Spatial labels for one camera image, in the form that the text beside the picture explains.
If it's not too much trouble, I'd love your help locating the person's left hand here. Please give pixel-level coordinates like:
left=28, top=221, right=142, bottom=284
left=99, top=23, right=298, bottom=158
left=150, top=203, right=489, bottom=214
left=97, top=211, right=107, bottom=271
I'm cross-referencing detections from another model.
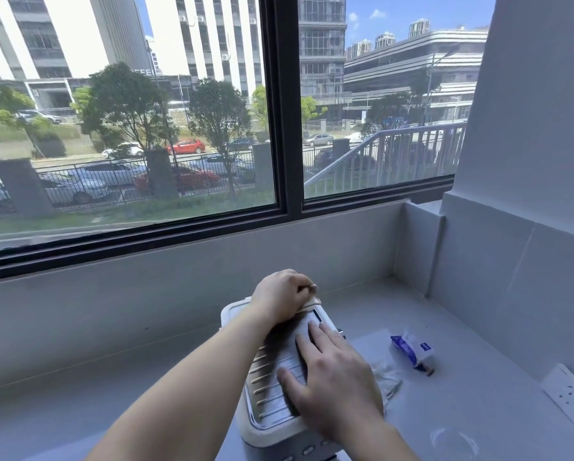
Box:
left=250, top=269, right=320, bottom=327

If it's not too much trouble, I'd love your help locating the person's right hand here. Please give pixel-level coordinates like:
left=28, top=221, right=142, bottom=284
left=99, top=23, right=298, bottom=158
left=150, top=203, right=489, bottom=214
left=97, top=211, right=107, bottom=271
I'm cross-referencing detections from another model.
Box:
left=276, top=321, right=387, bottom=445

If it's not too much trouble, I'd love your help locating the ribbed metal tray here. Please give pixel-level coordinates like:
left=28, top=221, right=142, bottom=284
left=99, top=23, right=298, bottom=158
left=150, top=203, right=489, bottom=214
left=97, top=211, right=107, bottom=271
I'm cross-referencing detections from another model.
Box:
left=241, top=301, right=340, bottom=431

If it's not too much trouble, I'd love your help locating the person's right forearm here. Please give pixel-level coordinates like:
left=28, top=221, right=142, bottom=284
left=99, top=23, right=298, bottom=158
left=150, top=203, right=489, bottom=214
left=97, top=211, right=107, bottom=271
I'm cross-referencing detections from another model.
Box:
left=326, top=416, right=421, bottom=461

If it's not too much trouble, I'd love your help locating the person's left forearm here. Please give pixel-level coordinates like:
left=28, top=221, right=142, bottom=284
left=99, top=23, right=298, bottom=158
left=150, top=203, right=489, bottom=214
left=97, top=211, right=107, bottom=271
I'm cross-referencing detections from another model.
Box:
left=86, top=302, right=279, bottom=461

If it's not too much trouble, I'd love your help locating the white countertop appliance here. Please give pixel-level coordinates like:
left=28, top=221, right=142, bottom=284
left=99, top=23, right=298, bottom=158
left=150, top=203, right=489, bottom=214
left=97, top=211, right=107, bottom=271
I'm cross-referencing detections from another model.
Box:
left=220, top=297, right=390, bottom=461

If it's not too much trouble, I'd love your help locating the clear plastic wrapper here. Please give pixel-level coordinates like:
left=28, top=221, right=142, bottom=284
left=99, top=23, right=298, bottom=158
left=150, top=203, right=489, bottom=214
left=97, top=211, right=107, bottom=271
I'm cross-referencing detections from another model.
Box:
left=368, top=359, right=405, bottom=405

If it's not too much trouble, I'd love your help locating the blue wet wipe packet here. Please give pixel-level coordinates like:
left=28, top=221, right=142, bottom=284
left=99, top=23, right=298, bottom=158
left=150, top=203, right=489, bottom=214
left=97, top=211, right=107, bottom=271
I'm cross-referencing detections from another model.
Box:
left=390, top=332, right=436, bottom=378

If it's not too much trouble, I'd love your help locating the white stair railing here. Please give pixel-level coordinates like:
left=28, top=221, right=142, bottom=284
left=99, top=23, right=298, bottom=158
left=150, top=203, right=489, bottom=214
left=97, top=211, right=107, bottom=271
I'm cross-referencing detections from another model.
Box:
left=304, top=121, right=468, bottom=198

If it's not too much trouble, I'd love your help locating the clear round glass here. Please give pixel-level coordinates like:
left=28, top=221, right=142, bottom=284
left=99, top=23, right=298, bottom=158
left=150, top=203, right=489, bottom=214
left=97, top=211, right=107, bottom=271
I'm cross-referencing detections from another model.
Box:
left=430, top=425, right=481, bottom=461

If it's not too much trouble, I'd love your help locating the slim green tree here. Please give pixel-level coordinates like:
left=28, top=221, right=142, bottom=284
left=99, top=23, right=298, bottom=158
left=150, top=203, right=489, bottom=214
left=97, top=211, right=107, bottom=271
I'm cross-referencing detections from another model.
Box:
left=186, top=78, right=254, bottom=196

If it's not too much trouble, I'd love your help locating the black metal fence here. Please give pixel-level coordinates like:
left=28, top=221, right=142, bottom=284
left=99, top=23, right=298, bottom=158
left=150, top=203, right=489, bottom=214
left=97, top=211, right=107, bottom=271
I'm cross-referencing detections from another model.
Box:
left=0, top=148, right=336, bottom=217

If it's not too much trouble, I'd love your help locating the dark glass building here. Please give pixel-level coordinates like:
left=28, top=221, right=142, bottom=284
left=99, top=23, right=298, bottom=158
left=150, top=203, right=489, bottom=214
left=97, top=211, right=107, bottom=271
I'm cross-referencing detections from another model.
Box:
left=299, top=0, right=348, bottom=121

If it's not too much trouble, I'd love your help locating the row of parked cars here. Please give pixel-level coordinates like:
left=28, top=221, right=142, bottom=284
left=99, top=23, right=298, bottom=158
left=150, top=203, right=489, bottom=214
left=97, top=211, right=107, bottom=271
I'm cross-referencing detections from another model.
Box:
left=0, top=133, right=365, bottom=207

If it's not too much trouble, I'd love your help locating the low white banded building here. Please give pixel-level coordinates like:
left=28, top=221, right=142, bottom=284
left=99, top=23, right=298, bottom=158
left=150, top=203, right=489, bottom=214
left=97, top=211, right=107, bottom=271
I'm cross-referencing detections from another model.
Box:
left=343, top=28, right=489, bottom=126

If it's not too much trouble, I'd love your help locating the broad leafy green tree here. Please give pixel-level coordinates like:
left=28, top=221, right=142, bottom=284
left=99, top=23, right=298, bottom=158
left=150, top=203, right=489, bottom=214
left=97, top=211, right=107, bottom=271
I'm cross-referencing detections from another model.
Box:
left=71, top=62, right=181, bottom=156

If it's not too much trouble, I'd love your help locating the white striped tower building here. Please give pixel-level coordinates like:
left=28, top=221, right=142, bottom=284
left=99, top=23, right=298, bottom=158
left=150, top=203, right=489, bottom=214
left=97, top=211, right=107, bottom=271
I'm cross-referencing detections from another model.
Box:
left=143, top=0, right=265, bottom=99

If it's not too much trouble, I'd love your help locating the white high-rise building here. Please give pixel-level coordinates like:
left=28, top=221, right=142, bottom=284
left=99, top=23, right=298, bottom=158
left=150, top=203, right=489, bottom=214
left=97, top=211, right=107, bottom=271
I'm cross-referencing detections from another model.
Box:
left=0, top=0, right=154, bottom=111

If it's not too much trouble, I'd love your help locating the black window frame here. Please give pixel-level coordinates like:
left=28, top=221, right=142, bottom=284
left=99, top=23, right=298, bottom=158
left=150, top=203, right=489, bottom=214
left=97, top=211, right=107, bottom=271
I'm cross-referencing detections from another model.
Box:
left=0, top=0, right=468, bottom=284

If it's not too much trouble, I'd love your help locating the white wall socket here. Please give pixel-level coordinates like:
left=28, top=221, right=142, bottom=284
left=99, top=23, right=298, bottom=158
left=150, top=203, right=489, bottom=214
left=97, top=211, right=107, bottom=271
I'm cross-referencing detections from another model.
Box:
left=540, top=363, right=574, bottom=431

